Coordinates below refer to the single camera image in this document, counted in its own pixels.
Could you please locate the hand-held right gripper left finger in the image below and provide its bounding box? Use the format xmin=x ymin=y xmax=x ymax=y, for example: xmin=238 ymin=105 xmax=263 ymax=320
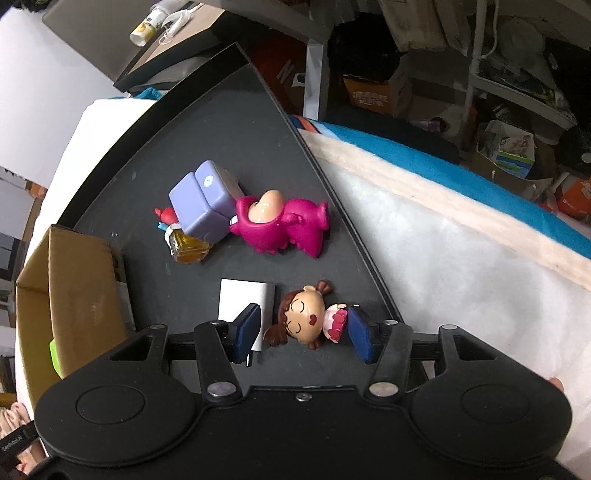
xmin=108 ymin=302 xmax=264 ymax=403

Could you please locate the purple toy sofa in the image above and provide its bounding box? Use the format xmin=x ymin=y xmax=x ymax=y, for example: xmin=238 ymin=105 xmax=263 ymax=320
xmin=168 ymin=160 xmax=244 ymax=243

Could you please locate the white plastic bottle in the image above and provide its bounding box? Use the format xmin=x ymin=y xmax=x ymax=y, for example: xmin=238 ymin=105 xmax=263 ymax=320
xmin=130 ymin=0 xmax=175 ymax=46

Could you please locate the green plastic toy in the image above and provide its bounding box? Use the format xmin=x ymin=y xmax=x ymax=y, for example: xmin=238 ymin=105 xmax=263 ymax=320
xmin=49 ymin=339 xmax=64 ymax=380

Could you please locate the red crab beer mug figurine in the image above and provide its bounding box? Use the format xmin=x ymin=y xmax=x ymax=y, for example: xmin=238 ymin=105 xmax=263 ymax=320
xmin=154 ymin=207 xmax=213 ymax=265

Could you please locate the orange carton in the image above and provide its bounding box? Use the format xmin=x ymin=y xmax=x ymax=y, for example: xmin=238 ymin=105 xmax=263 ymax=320
xmin=555 ymin=178 xmax=591 ymax=220

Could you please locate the white charger plug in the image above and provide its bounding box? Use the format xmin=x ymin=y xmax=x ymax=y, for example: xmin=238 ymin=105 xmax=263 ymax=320
xmin=217 ymin=278 xmax=277 ymax=368

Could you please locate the brown paper bag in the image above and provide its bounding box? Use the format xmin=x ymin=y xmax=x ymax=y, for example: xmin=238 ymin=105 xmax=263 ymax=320
xmin=470 ymin=148 xmax=556 ymax=200

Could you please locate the magenta dinosaur costume figurine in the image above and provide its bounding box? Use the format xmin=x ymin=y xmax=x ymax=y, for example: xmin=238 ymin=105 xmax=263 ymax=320
xmin=229 ymin=189 xmax=331 ymax=258

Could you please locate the white shelf rack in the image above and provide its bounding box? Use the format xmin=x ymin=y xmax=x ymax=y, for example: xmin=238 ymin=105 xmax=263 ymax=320
xmin=462 ymin=0 xmax=583 ymax=145

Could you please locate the brown cardboard box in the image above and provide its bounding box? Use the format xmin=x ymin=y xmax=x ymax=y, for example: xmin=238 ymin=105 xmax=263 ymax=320
xmin=15 ymin=224 xmax=137 ymax=411

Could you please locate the cardboard box with orange print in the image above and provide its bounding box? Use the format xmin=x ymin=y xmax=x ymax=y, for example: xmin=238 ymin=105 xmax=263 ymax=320
xmin=342 ymin=69 xmax=413 ymax=117

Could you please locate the colourful printed carton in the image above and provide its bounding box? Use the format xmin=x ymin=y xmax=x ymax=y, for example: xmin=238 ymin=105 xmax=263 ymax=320
xmin=478 ymin=120 xmax=537 ymax=179

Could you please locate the white face mask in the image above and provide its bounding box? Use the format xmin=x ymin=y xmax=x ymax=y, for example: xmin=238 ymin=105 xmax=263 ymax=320
xmin=159 ymin=8 xmax=194 ymax=45

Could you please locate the girl figurine with brown pigtails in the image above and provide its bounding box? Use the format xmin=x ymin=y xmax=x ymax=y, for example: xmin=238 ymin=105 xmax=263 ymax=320
xmin=262 ymin=279 xmax=350 ymax=350

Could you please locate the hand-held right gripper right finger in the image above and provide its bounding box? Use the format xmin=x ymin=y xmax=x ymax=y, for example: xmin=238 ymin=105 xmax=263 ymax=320
xmin=347 ymin=305 xmax=498 ymax=400

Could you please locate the large black tray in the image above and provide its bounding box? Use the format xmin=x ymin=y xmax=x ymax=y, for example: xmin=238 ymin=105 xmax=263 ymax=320
xmin=60 ymin=42 xmax=430 ymax=386

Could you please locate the black tray with brown board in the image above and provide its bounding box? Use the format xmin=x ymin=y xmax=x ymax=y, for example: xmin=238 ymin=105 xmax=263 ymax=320
xmin=113 ymin=18 xmax=241 ymax=93

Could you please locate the blue blanket with beige edge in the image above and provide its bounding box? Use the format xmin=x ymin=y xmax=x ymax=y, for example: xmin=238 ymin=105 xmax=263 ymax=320
xmin=290 ymin=114 xmax=591 ymax=259

